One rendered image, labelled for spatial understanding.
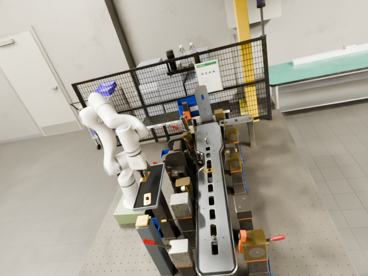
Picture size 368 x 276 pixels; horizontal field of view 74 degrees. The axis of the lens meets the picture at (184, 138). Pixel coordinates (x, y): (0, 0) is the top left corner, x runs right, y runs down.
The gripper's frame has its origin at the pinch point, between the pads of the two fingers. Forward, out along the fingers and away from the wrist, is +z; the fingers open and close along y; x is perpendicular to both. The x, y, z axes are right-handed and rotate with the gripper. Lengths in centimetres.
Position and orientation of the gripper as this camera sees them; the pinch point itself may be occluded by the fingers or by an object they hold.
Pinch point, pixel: (143, 173)
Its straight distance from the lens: 145.4
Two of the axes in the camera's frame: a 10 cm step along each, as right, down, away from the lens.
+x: 2.3, -5.6, 8.0
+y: 9.4, -0.8, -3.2
